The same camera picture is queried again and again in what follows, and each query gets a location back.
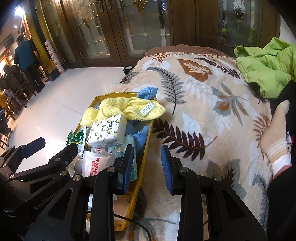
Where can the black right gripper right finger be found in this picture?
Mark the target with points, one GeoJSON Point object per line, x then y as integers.
{"type": "Point", "coordinates": [208, 201]}

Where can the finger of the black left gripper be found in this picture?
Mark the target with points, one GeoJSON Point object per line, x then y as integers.
{"type": "Point", "coordinates": [12, 158]}
{"type": "Point", "coordinates": [58, 162]}

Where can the person in blue jacket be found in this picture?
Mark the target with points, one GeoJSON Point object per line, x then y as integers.
{"type": "Point", "coordinates": [26, 59]}

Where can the green white medicine packet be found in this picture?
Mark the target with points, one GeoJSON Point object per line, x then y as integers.
{"type": "Point", "coordinates": [78, 139]}

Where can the green puffy jacket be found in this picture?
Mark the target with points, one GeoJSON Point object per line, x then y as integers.
{"type": "Point", "coordinates": [270, 67]}

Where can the lemon print tissue pack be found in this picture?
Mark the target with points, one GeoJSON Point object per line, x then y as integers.
{"type": "Point", "coordinates": [108, 132]}

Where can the leaf patterned beige blanket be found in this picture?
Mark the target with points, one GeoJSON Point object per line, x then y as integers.
{"type": "Point", "coordinates": [213, 124]}

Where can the white red-text packet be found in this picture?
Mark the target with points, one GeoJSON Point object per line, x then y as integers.
{"type": "Point", "coordinates": [93, 163]}

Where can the ornate glass wooden door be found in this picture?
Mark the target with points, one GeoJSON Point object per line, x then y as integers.
{"type": "Point", "coordinates": [119, 33]}

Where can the yellow terry towel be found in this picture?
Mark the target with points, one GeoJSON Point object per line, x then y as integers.
{"type": "Point", "coordinates": [132, 108]}

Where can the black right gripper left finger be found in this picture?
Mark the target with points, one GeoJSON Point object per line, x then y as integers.
{"type": "Point", "coordinates": [83, 209]}

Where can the gold cardboard box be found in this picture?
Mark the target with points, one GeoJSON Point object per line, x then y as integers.
{"type": "Point", "coordinates": [115, 180]}

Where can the blue terry towel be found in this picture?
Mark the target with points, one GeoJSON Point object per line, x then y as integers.
{"type": "Point", "coordinates": [139, 130]}

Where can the teal cartoon tissue pack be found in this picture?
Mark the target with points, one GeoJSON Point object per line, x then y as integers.
{"type": "Point", "coordinates": [119, 151]}

